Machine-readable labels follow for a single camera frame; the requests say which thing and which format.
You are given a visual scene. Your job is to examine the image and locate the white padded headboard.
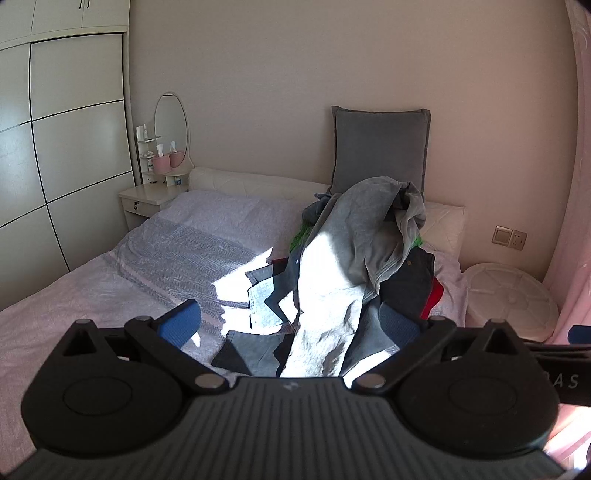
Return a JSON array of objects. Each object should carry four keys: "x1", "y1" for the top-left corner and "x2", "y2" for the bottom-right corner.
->
[{"x1": 189, "y1": 166, "x2": 468, "y2": 258}]

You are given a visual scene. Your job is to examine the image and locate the white nightstand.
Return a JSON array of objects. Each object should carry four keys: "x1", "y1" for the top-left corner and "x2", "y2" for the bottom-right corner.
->
[{"x1": 118, "y1": 182, "x2": 190, "y2": 232}]

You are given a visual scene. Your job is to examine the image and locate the double wall socket panel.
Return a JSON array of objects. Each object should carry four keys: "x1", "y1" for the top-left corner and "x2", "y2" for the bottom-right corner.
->
[{"x1": 492, "y1": 224, "x2": 529, "y2": 251}]

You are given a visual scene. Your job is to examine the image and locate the green garment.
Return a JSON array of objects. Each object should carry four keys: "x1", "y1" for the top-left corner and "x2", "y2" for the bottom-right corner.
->
[{"x1": 288, "y1": 222, "x2": 424, "y2": 254}]

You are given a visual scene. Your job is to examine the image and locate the navy garment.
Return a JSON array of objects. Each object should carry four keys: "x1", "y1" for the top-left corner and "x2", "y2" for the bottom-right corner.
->
[{"x1": 379, "y1": 247, "x2": 437, "y2": 320}]

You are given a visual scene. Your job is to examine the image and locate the white round plastic stool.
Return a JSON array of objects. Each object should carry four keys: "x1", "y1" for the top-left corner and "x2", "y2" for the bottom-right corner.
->
[{"x1": 463, "y1": 262, "x2": 560, "y2": 344}]

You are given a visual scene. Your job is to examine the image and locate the pink grey striped bedspread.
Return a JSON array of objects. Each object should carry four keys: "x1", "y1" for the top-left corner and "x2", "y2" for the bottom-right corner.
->
[{"x1": 0, "y1": 189, "x2": 467, "y2": 407}]

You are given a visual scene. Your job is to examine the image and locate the grey velvet pants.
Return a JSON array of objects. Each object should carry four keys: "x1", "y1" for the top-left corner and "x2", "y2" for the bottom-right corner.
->
[{"x1": 279, "y1": 176, "x2": 428, "y2": 377}]

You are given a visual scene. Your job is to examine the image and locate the pink curtain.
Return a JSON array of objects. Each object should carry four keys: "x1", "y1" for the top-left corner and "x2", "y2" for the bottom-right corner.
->
[{"x1": 542, "y1": 0, "x2": 591, "y2": 347}]

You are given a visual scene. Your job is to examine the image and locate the oval mirror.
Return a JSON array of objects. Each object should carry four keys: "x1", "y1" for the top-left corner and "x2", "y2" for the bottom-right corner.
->
[{"x1": 153, "y1": 93, "x2": 190, "y2": 169}]

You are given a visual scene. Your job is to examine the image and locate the white wardrobe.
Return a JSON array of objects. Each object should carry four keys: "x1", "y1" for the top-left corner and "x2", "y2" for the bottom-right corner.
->
[{"x1": 0, "y1": 0, "x2": 142, "y2": 313}]

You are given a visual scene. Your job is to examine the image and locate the pink tissue cup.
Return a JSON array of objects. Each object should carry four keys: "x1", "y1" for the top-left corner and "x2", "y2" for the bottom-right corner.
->
[{"x1": 152, "y1": 144, "x2": 172, "y2": 175}]

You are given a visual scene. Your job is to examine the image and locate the grey cushion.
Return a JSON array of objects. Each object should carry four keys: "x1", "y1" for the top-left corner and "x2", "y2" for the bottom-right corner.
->
[{"x1": 330, "y1": 106, "x2": 432, "y2": 197}]

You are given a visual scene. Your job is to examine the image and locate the red garment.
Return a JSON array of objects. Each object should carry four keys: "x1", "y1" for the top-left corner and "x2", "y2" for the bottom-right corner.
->
[{"x1": 420, "y1": 276, "x2": 445, "y2": 322}]

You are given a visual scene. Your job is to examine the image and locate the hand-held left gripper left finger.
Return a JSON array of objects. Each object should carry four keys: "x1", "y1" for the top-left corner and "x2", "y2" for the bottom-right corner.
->
[{"x1": 62, "y1": 300, "x2": 235, "y2": 396}]

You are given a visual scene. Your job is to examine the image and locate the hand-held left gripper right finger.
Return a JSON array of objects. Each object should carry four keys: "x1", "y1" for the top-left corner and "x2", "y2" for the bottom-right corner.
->
[{"x1": 353, "y1": 302, "x2": 532, "y2": 394}]

